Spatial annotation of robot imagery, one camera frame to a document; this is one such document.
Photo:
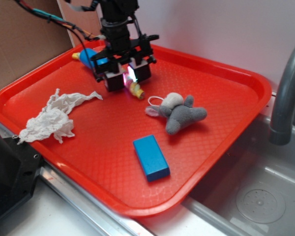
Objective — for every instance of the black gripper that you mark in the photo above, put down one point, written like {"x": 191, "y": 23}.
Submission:
{"x": 138, "y": 56}

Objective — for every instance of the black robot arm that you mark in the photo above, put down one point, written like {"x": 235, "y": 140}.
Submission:
{"x": 124, "y": 45}

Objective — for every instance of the blue plastic toy bottle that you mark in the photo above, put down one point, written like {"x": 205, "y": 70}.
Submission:
{"x": 85, "y": 58}

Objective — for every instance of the grey plush elephant toy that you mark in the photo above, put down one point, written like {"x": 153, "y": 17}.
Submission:
{"x": 179, "y": 112}

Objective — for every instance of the crumpled white paper towel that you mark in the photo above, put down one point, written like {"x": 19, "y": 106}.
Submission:
{"x": 53, "y": 120}

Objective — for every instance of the red plastic tray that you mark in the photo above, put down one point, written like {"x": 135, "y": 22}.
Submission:
{"x": 101, "y": 157}

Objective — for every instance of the blue wooden block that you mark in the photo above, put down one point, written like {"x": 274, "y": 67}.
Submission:
{"x": 151, "y": 158}

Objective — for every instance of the brown cardboard panel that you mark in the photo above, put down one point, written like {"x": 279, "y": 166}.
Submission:
{"x": 27, "y": 42}

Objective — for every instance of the grey faucet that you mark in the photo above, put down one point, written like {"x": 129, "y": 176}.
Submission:
{"x": 283, "y": 113}

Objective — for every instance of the grey sink basin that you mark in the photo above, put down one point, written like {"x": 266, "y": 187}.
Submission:
{"x": 251, "y": 161}

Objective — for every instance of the sink drain cover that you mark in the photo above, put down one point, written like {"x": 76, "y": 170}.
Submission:
{"x": 259, "y": 205}

